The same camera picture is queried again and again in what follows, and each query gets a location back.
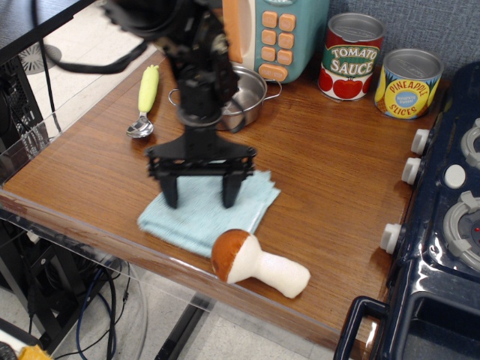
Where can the plush brown white mushroom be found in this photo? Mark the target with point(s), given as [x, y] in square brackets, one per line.
[237, 255]

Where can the pineapple slices can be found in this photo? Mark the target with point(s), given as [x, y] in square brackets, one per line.
[408, 82]

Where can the light blue rag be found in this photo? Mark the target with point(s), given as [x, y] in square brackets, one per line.
[201, 217]

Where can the dark blue toy stove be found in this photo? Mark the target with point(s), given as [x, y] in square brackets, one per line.
[432, 308]

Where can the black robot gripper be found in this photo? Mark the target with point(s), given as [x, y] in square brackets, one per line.
[201, 151]

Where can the tomato sauce can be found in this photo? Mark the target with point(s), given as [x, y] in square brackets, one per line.
[352, 47]

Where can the spoon with green handle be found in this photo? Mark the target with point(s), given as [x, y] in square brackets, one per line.
[148, 89]

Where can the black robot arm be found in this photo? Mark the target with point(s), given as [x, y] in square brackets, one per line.
[194, 41]

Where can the toy teal cream microwave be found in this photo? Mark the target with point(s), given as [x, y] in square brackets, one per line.
[276, 39]

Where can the small stainless steel pot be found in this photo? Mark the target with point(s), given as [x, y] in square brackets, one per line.
[229, 101]

